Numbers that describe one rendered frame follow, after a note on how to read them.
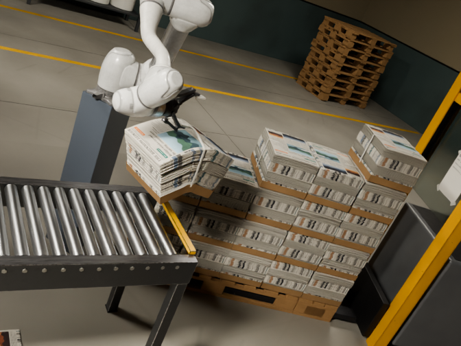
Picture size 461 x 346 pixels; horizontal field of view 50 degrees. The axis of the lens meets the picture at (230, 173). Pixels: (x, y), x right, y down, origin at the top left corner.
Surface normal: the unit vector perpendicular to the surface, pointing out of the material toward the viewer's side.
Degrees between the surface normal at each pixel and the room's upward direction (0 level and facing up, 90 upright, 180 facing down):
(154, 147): 22
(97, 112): 90
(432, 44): 90
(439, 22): 90
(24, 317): 0
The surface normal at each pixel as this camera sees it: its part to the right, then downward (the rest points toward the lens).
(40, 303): 0.36, -0.84
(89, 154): -0.41, 0.25
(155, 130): 0.13, -0.78
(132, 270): 0.42, 0.54
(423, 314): 0.09, 0.47
